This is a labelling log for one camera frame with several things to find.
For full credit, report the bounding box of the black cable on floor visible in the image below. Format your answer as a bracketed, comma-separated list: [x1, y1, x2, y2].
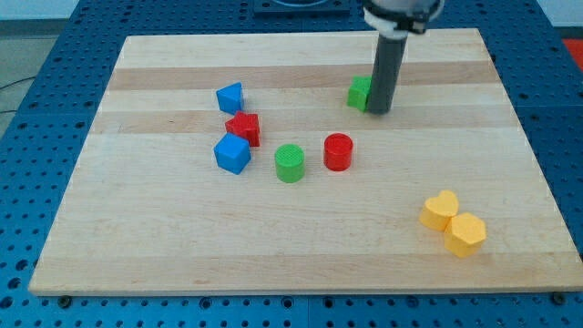
[0, 76, 36, 115]

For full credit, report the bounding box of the dark blue base plate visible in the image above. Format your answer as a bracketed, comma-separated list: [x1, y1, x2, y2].
[252, 0, 351, 16]

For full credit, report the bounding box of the blue cube block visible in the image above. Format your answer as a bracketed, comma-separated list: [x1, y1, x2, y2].
[213, 133, 251, 175]

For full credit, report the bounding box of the green cylinder block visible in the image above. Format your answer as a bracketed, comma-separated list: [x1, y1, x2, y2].
[274, 144, 305, 183]

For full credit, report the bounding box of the yellow hexagon block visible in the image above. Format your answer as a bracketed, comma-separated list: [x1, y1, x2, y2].
[444, 212, 487, 258]

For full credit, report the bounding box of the blue triangle block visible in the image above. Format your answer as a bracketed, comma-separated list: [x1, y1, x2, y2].
[216, 82, 244, 115]

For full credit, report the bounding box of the yellow heart block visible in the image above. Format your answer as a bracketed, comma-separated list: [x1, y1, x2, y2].
[419, 190, 459, 231]

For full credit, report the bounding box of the red star block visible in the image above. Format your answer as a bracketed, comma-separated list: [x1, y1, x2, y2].
[225, 111, 261, 147]

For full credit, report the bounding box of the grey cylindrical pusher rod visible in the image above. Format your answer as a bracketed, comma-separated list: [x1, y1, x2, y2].
[367, 36, 406, 115]

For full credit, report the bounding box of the red cylinder block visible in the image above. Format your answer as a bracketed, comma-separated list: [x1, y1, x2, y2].
[323, 133, 353, 171]

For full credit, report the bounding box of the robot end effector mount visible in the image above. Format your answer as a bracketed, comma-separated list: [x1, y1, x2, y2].
[362, 0, 445, 37]

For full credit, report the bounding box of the green star block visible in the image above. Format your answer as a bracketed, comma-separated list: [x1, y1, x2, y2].
[346, 76, 372, 112]

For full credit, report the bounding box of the wooden board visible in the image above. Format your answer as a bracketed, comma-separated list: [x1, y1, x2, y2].
[29, 28, 582, 296]

